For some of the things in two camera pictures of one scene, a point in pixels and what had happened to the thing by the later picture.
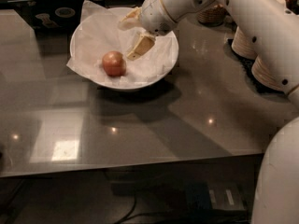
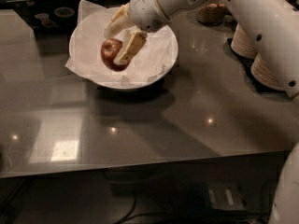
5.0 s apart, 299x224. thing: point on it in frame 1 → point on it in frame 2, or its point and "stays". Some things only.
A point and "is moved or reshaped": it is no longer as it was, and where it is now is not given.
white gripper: (153, 13) → (146, 10)
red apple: (114, 63) is moved or reshaped
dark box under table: (222, 199) stays
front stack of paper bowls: (263, 76) stays
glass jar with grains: (213, 16) stays
